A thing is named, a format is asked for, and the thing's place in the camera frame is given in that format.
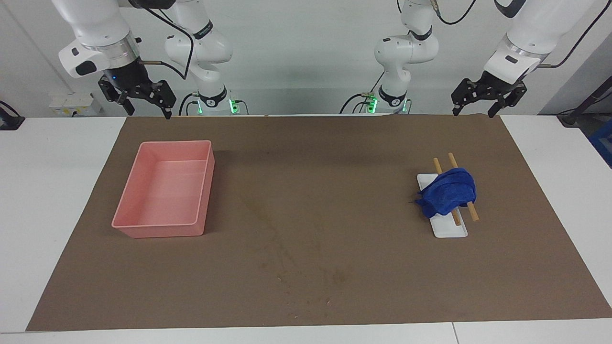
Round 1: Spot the brown table mat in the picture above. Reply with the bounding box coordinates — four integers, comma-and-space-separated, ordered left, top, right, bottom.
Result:
26, 114, 612, 332

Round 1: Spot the blue crate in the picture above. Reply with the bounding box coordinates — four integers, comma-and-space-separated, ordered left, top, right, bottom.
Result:
589, 118, 612, 168

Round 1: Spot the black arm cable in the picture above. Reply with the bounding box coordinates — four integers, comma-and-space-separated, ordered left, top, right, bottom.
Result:
127, 0, 196, 81
430, 0, 612, 69

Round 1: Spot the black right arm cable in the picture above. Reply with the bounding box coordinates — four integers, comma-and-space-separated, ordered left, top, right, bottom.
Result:
127, 0, 196, 81

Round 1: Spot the black clamp base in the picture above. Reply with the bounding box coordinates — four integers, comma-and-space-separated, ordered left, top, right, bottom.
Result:
0, 100, 25, 130

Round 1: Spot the white rack with wooden rods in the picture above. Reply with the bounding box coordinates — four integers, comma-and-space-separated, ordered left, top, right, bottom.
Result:
417, 152, 480, 238

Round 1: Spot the pink plastic bin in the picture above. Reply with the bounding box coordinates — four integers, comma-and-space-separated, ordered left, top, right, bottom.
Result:
111, 140, 215, 238

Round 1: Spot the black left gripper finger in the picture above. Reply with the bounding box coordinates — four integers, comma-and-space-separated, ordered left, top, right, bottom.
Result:
451, 78, 481, 117
487, 83, 527, 118

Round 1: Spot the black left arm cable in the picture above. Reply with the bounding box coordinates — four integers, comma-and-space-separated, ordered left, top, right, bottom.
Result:
430, 0, 612, 69

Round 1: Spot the black base cable bundle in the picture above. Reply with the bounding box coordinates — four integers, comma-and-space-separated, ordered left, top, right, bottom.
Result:
178, 93, 249, 116
339, 72, 412, 114

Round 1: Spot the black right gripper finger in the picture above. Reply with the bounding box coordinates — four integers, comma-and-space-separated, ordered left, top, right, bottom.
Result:
143, 80, 177, 120
98, 76, 135, 116

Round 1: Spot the black stand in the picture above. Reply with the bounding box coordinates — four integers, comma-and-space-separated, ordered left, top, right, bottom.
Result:
557, 76, 612, 128

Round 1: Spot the white wall socket box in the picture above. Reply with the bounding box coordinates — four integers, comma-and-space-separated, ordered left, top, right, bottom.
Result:
49, 93, 102, 117

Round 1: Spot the blue towel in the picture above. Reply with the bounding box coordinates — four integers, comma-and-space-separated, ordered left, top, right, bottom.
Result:
415, 167, 477, 219

